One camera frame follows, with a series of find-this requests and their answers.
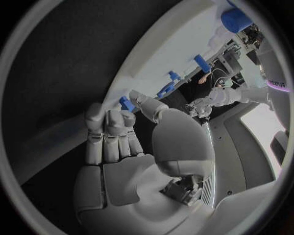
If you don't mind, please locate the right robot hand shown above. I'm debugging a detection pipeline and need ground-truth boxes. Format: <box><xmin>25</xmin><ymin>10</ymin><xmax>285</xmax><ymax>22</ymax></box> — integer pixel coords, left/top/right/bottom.
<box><xmin>72</xmin><ymin>89</ymin><xmax>217</xmax><ymax>235</ymax></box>

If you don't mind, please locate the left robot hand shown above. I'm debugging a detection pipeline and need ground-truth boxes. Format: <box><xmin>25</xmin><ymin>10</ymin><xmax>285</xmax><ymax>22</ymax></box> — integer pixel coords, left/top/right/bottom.
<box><xmin>184</xmin><ymin>98</ymin><xmax>213</xmax><ymax>118</ymax></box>

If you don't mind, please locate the white task board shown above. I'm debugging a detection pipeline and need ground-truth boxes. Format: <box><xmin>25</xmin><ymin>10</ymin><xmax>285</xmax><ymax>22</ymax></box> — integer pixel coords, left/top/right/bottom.
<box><xmin>101</xmin><ymin>0</ymin><xmax>255</xmax><ymax>112</ymax></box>

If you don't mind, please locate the blue gear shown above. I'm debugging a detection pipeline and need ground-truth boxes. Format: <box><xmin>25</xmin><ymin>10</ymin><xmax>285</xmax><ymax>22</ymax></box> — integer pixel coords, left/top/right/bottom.
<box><xmin>156</xmin><ymin>82</ymin><xmax>178</xmax><ymax>98</ymax></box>

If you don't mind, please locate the blue small plug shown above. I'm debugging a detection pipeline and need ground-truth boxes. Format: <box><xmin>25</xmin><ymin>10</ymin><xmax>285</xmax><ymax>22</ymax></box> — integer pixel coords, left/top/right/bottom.
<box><xmin>168</xmin><ymin>70</ymin><xmax>183</xmax><ymax>82</ymax></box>

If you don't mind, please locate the blue peg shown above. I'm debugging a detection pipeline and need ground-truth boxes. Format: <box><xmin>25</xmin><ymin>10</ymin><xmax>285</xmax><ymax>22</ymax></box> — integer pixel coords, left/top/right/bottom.
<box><xmin>193</xmin><ymin>54</ymin><xmax>212</xmax><ymax>72</ymax></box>

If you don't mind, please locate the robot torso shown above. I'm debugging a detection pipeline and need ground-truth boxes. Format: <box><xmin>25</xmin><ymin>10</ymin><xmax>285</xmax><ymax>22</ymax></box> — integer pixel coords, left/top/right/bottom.
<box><xmin>201</xmin><ymin>39</ymin><xmax>291</xmax><ymax>210</ymax></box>

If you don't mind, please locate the grey equipment rack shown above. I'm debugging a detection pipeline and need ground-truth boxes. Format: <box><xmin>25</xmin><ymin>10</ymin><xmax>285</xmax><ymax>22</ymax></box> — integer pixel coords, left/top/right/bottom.
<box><xmin>212</xmin><ymin>39</ymin><xmax>243</xmax><ymax>74</ymax></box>

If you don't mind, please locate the blue block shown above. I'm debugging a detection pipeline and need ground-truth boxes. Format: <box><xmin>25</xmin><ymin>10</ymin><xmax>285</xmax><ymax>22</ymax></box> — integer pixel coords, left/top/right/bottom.
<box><xmin>118</xmin><ymin>95</ymin><xmax>136</xmax><ymax>113</ymax></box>

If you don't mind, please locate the dark workshop machine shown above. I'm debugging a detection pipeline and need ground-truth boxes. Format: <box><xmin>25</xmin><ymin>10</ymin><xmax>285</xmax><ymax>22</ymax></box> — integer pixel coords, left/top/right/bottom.
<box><xmin>236</xmin><ymin>23</ymin><xmax>266</xmax><ymax>50</ymax></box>

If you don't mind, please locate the blue large cylinder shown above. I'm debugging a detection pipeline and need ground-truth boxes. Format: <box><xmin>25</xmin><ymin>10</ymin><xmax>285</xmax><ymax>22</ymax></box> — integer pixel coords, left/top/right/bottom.
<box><xmin>220</xmin><ymin>8</ymin><xmax>254</xmax><ymax>34</ymax></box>

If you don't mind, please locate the white cable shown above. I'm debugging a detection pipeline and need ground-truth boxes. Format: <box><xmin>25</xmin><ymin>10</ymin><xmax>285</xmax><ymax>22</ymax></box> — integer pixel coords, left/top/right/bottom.
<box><xmin>209</xmin><ymin>68</ymin><xmax>228</xmax><ymax>89</ymax></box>

